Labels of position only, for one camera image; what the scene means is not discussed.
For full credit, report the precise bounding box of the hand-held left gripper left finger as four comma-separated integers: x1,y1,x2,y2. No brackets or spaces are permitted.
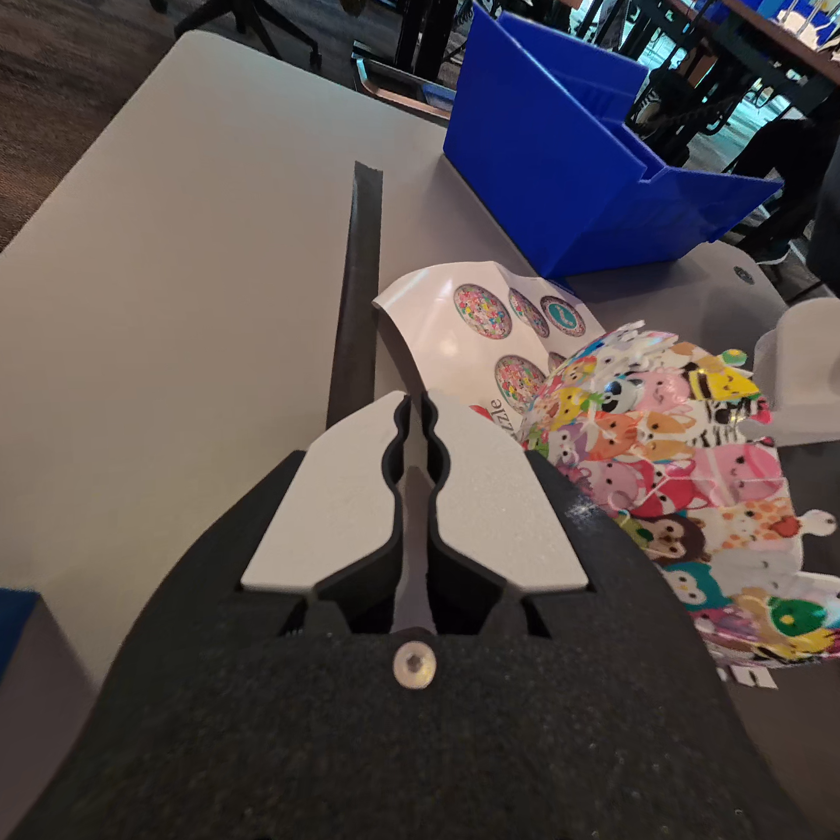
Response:
239,390,414,633

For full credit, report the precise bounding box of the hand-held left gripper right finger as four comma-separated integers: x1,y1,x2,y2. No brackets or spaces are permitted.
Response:
419,390,591,633

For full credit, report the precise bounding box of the colourful puzzle ball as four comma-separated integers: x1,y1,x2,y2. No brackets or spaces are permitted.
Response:
520,320,840,690

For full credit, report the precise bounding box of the person's right forearm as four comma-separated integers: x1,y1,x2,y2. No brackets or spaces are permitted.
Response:
811,176,840,295

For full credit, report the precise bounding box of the puzzle instruction sheet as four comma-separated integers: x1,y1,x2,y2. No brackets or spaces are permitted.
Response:
373,259,608,441

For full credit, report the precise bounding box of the colourful puzzle box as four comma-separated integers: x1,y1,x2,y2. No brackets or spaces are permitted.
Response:
0,586,46,683

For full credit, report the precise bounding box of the blue plastic bin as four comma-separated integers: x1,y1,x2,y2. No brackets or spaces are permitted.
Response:
443,5,786,282

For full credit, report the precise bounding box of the wooden top table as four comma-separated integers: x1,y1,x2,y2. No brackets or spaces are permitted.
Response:
663,0,840,119

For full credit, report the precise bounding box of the black office chair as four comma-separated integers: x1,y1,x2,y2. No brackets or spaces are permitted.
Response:
151,0,322,71

